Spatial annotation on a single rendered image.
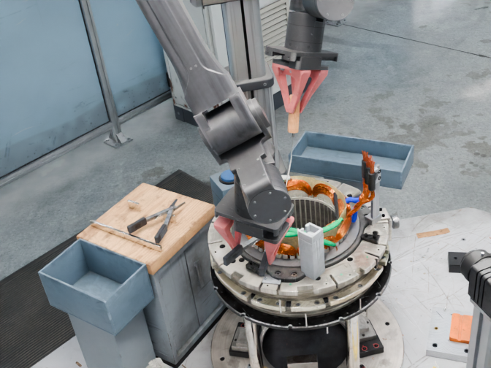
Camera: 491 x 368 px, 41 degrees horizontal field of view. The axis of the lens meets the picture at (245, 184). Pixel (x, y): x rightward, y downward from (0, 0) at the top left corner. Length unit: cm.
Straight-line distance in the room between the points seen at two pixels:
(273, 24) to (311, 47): 262
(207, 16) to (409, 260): 204
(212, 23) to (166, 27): 249
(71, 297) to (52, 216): 211
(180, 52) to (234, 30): 65
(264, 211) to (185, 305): 55
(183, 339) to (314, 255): 45
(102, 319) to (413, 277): 71
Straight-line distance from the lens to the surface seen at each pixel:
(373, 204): 116
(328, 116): 375
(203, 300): 140
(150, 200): 136
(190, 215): 129
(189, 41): 84
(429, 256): 160
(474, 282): 66
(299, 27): 101
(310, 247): 103
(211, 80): 84
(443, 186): 319
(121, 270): 127
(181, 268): 130
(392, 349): 137
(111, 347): 129
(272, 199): 83
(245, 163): 85
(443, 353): 138
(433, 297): 151
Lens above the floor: 183
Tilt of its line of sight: 34 degrees down
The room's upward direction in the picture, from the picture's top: 7 degrees counter-clockwise
